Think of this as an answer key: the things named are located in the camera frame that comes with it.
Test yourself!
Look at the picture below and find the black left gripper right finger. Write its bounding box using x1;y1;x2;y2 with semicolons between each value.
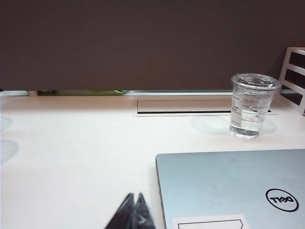
133;192;157;229

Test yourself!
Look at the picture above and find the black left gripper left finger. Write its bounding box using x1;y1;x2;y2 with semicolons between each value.
104;192;136;229

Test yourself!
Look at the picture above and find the white three-drawer desk organizer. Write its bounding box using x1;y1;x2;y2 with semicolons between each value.
280;47;305;115

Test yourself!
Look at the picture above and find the brown desk partition panel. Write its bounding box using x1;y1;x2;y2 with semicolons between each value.
0;0;305;93

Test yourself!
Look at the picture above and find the clear plastic cup with lid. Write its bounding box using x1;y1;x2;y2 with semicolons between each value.
229;73;281;139

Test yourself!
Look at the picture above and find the silver Dell laptop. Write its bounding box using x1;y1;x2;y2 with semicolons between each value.
155;149;305;229

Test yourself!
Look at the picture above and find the white desk cable cover flap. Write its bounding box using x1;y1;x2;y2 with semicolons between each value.
132;99;279;117

